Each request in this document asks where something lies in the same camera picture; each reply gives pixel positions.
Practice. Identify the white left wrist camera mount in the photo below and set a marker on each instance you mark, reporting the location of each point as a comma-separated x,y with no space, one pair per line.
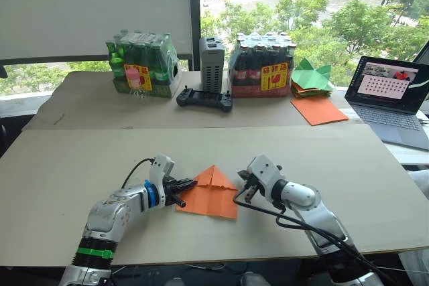
161,168

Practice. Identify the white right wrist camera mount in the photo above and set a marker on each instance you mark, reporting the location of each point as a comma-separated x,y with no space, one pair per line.
264,172

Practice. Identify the black handheld remote controller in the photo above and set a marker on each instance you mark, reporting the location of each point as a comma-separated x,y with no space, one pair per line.
204,100

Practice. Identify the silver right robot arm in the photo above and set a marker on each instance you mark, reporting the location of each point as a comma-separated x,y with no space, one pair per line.
301,195

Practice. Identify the dark window frame post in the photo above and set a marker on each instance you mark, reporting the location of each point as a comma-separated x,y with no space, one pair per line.
194,14

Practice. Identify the shrink-wrapped dark bottle pack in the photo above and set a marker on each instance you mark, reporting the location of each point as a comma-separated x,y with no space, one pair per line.
261,65

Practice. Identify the orange paper sheet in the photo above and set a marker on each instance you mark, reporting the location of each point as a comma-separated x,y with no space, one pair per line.
318,110
214,199

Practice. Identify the white roller blind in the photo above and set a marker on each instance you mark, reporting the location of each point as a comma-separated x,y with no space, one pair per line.
94,8

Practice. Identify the shrink-wrapped green bottle pack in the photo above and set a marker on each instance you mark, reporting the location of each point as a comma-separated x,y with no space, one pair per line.
144,61

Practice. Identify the clear bottle with pink label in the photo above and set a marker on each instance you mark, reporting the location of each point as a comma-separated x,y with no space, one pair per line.
135,80

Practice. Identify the green folded paper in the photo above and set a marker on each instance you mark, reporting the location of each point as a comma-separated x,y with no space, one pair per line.
310,75

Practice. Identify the beige cardboard sheet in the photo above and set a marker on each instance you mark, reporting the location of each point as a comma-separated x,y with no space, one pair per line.
100,112

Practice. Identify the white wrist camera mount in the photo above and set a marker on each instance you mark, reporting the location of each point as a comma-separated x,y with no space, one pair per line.
161,168
264,172

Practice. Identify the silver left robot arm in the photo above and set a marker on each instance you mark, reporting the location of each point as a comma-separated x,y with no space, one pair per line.
107,212

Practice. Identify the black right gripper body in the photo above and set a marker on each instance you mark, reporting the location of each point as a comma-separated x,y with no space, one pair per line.
254,186

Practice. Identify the grey perforated tower device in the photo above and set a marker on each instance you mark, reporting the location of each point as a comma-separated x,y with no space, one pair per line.
212,65

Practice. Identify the stack of coloured papers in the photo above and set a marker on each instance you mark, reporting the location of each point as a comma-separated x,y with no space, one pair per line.
311,92

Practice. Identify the flat orange paper sheet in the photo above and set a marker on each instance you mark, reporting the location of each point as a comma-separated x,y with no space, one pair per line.
318,110

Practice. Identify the grey open laptop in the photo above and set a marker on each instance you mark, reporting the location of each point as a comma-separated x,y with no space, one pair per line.
385,98

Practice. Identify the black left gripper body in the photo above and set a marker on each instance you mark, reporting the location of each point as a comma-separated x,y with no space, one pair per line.
170,189

